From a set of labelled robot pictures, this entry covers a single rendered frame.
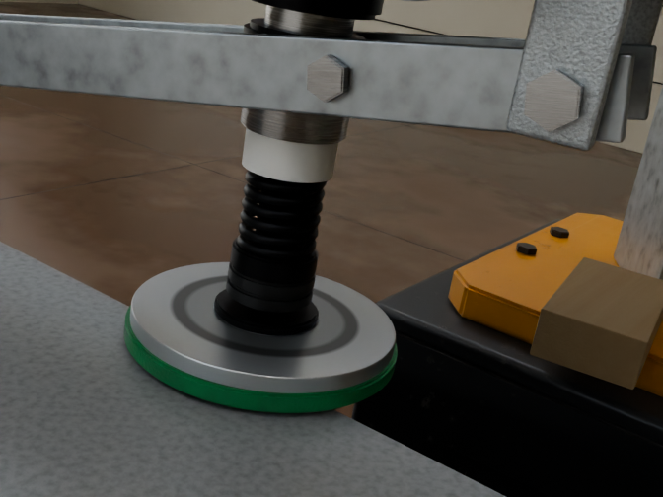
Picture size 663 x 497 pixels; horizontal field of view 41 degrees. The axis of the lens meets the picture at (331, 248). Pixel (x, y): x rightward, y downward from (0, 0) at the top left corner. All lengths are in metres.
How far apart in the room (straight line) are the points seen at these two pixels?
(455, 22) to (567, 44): 6.59
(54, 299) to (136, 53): 0.23
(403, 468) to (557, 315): 0.30
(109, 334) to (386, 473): 0.26
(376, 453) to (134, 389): 0.18
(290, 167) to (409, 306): 0.43
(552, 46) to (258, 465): 0.31
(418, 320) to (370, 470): 0.42
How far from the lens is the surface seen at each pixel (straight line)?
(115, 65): 0.68
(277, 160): 0.64
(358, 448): 0.62
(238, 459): 0.59
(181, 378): 0.64
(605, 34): 0.51
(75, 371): 0.68
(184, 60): 0.64
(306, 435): 0.63
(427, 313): 1.03
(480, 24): 7.01
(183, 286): 0.75
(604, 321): 0.87
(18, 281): 0.82
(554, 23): 0.51
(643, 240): 1.14
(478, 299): 1.02
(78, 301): 0.78
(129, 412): 0.63
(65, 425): 0.61
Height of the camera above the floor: 1.13
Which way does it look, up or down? 20 degrees down
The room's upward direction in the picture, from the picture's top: 10 degrees clockwise
